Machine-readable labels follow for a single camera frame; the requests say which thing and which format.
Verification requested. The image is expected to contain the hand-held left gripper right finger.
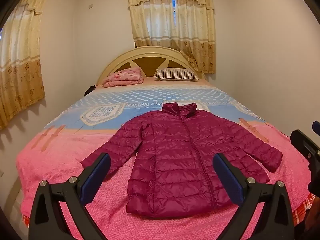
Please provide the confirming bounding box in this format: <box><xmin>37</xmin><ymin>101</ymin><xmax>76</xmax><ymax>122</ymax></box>
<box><xmin>212</xmin><ymin>152</ymin><xmax>295</xmax><ymax>240</ymax></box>

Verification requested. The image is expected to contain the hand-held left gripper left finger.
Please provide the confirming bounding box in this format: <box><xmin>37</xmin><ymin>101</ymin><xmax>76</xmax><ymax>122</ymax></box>
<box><xmin>29</xmin><ymin>152</ymin><xmax>112</xmax><ymax>240</ymax></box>

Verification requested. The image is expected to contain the magenta quilted puffer jacket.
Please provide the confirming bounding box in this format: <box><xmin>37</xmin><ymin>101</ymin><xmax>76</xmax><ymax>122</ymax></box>
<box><xmin>80</xmin><ymin>102</ymin><xmax>283</xmax><ymax>218</ymax></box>

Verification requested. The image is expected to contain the red plaid cloth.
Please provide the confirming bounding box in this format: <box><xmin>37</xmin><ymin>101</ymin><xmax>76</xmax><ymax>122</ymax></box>
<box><xmin>292</xmin><ymin>192</ymin><xmax>316</xmax><ymax>227</ymax></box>

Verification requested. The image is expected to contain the bed with pink-blue cover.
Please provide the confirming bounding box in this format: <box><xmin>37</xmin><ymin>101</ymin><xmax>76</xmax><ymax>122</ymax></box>
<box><xmin>16</xmin><ymin>80</ymin><xmax>318</xmax><ymax>240</ymax></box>

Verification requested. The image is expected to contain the dark cloth beside bed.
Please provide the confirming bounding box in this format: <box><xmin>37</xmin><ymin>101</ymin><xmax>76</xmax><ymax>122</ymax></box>
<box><xmin>84</xmin><ymin>85</ymin><xmax>97</xmax><ymax>97</ymax></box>

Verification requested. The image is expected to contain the pink folded pillow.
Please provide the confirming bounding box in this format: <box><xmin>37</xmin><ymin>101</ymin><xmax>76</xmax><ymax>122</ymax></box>
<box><xmin>103</xmin><ymin>67</ymin><xmax>145</xmax><ymax>88</ymax></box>

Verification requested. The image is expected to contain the striped pillow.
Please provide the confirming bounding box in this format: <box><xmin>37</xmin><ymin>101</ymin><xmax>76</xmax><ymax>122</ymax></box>
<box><xmin>154</xmin><ymin>68</ymin><xmax>200</xmax><ymax>82</ymax></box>

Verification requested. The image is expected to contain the cream arched bed headboard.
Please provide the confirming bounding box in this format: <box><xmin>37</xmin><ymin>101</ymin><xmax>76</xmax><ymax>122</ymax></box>
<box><xmin>97</xmin><ymin>46</ymin><xmax>207</xmax><ymax>85</ymax></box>

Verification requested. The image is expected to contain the beige floral window curtain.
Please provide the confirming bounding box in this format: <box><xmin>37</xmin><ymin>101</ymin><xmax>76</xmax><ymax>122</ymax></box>
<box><xmin>0</xmin><ymin>0</ymin><xmax>52</xmax><ymax>131</ymax></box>
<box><xmin>127</xmin><ymin>0</ymin><xmax>217</xmax><ymax>74</ymax></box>

